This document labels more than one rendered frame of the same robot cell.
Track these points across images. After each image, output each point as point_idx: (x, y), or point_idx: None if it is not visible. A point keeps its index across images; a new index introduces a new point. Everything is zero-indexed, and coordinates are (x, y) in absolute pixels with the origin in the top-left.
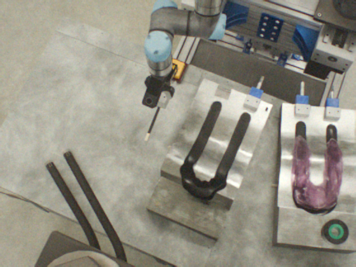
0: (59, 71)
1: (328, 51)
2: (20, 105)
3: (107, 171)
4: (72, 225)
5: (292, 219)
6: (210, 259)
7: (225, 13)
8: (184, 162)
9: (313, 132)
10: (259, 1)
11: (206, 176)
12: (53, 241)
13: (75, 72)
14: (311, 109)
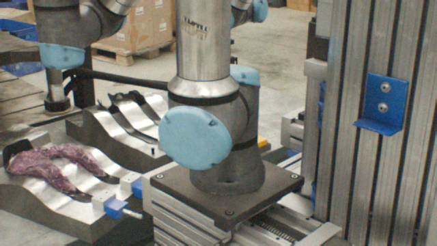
0: (291, 105)
1: (174, 162)
2: (268, 90)
3: None
4: None
5: (27, 134)
6: (56, 129)
7: (295, 154)
8: (141, 95)
9: (98, 186)
10: (293, 158)
11: (118, 102)
12: None
13: (285, 110)
14: (127, 193)
